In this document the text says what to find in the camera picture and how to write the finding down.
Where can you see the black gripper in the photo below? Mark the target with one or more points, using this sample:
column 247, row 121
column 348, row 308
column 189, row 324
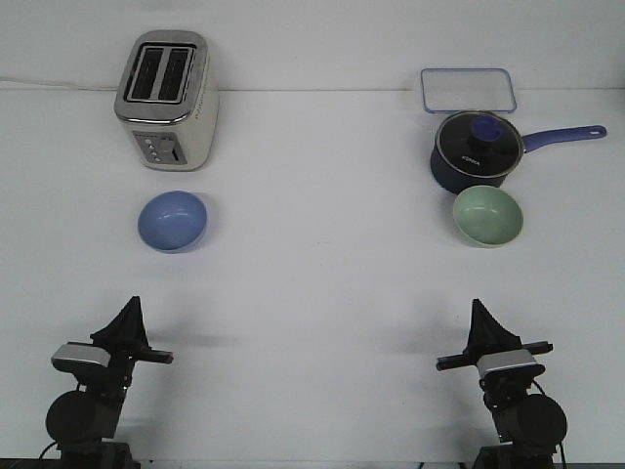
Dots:
column 487, row 335
column 126, row 330

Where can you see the blue bowl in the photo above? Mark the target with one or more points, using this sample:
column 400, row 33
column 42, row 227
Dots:
column 173, row 221

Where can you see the green bowl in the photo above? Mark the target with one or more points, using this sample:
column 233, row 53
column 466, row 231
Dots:
column 487, row 216

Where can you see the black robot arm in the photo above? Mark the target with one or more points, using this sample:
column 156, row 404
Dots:
column 530, row 425
column 82, row 422

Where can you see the glass pot lid blue knob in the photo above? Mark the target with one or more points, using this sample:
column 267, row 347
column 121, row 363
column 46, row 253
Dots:
column 479, row 143

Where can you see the silver two-slot toaster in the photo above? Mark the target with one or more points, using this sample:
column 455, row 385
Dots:
column 168, row 100

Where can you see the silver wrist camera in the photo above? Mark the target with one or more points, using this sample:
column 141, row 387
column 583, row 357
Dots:
column 71, row 357
column 504, row 361

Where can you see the blue saucepan with handle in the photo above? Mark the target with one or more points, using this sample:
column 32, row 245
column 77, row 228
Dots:
column 456, row 181

